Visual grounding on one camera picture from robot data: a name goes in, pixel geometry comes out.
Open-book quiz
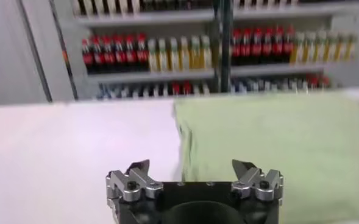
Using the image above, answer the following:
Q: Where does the red cap cola bottle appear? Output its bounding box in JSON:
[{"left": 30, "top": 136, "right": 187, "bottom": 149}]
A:
[
  {"left": 113, "top": 34, "right": 126, "bottom": 72},
  {"left": 231, "top": 29, "right": 243, "bottom": 66},
  {"left": 137, "top": 32, "right": 149, "bottom": 72},
  {"left": 272, "top": 26, "right": 285, "bottom": 65},
  {"left": 81, "top": 38, "right": 94, "bottom": 74},
  {"left": 251, "top": 27, "right": 263, "bottom": 65},
  {"left": 102, "top": 35, "right": 115, "bottom": 73},
  {"left": 241, "top": 28, "right": 253, "bottom": 65},
  {"left": 262, "top": 27, "right": 274, "bottom": 65},
  {"left": 92, "top": 35, "right": 104, "bottom": 73},
  {"left": 125, "top": 33, "right": 138, "bottom": 72},
  {"left": 283, "top": 25, "right": 296, "bottom": 64}
]

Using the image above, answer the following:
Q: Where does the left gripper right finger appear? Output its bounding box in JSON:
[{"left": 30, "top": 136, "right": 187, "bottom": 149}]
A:
[{"left": 231, "top": 159, "right": 284, "bottom": 202}]

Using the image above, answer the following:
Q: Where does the black cabinet post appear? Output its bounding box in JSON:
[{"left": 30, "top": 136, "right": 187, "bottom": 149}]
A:
[{"left": 215, "top": 0, "right": 234, "bottom": 94}]

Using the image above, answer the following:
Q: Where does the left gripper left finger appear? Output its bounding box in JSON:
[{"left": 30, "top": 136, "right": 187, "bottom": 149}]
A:
[{"left": 105, "top": 159, "right": 164, "bottom": 202}]

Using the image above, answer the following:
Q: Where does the white metal shelf board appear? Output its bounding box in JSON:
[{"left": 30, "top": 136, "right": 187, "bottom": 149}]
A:
[
  {"left": 230, "top": 62, "right": 335, "bottom": 77},
  {"left": 232, "top": 2, "right": 359, "bottom": 19},
  {"left": 75, "top": 9, "right": 215, "bottom": 27},
  {"left": 87, "top": 69, "right": 216, "bottom": 85}
]

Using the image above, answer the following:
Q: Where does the light green polo shirt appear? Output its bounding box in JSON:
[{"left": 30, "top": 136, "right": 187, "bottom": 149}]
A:
[{"left": 173, "top": 91, "right": 359, "bottom": 224}]

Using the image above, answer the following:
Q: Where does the yellow juice bottle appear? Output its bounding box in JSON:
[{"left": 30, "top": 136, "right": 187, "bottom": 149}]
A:
[
  {"left": 315, "top": 30, "right": 327, "bottom": 63},
  {"left": 148, "top": 38, "right": 159, "bottom": 73},
  {"left": 201, "top": 35, "right": 213, "bottom": 69},
  {"left": 305, "top": 31, "right": 317, "bottom": 63},
  {"left": 294, "top": 32, "right": 307, "bottom": 64},
  {"left": 346, "top": 33, "right": 358, "bottom": 61},
  {"left": 179, "top": 36, "right": 191, "bottom": 71},
  {"left": 190, "top": 35, "right": 202, "bottom": 70},
  {"left": 158, "top": 38, "right": 169, "bottom": 72},
  {"left": 335, "top": 32, "right": 347, "bottom": 61},
  {"left": 325, "top": 30, "right": 337, "bottom": 62}
]

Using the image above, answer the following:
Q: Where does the black framed glass door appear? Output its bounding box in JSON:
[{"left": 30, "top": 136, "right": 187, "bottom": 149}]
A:
[{"left": 16, "top": 0, "right": 79, "bottom": 103}]

